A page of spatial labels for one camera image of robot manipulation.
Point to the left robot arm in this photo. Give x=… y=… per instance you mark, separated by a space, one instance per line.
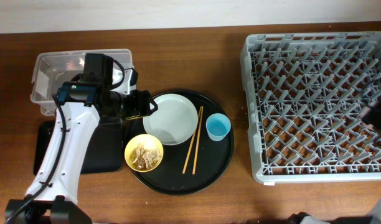
x=104 y=88

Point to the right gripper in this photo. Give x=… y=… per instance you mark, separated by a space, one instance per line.
x=371 y=116

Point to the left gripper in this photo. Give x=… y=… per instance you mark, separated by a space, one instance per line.
x=140 y=106

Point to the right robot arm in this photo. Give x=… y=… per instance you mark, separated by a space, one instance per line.
x=373 y=217

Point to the blue cup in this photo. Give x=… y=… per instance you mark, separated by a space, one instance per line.
x=218 y=126

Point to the yellow bowl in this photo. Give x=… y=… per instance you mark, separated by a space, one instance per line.
x=148 y=141

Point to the black rectangular tray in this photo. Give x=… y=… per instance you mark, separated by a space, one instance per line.
x=104 y=152

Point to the food scraps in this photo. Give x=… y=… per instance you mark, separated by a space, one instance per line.
x=145 y=159

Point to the grey plate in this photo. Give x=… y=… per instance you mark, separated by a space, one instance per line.
x=175 y=120

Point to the clear plastic bin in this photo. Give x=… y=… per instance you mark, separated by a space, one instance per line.
x=52 y=69

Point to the wooden chopstick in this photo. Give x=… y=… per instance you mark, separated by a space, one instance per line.
x=198 y=140
x=192 y=140

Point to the grey dishwasher rack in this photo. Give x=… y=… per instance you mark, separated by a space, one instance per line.
x=304 y=97

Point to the round black tray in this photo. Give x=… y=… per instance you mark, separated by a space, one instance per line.
x=213 y=157

